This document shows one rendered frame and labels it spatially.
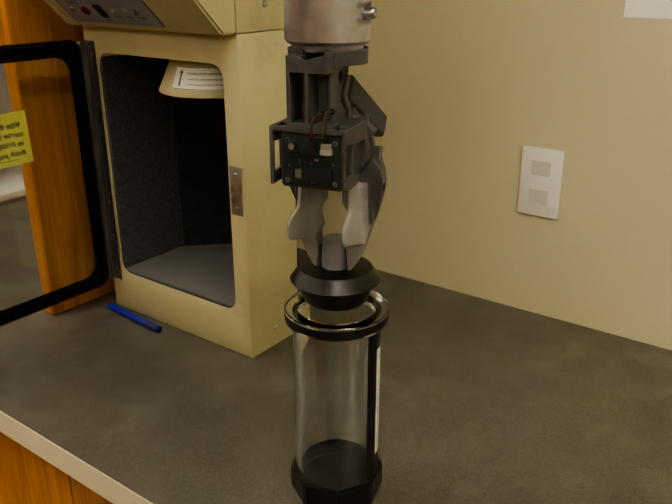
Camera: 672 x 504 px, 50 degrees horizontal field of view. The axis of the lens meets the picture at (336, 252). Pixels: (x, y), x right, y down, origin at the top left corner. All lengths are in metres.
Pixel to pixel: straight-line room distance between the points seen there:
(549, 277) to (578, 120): 0.27
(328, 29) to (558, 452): 0.58
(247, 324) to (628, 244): 0.61
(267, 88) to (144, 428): 0.48
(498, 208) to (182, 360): 0.59
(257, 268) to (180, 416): 0.24
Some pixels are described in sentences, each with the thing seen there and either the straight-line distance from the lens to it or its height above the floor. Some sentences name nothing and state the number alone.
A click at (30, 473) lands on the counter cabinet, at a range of 1.17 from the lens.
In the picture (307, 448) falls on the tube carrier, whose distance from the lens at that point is 0.80.
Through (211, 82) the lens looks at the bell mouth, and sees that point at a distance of 1.06.
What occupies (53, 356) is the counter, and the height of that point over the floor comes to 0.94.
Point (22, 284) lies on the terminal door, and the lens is 1.19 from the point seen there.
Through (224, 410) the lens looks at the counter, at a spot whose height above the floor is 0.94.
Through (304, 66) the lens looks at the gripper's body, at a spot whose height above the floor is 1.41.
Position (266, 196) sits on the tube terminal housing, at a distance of 1.04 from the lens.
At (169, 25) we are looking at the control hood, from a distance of 1.00.
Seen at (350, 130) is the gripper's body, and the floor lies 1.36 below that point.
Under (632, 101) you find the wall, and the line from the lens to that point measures 1.18.
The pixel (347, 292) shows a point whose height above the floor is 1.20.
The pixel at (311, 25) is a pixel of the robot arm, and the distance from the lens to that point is 0.62.
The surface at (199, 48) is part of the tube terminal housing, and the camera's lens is 1.02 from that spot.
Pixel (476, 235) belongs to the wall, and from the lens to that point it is 1.31.
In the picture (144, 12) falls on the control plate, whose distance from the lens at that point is 1.01.
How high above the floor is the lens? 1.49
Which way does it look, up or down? 22 degrees down
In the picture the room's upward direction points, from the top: straight up
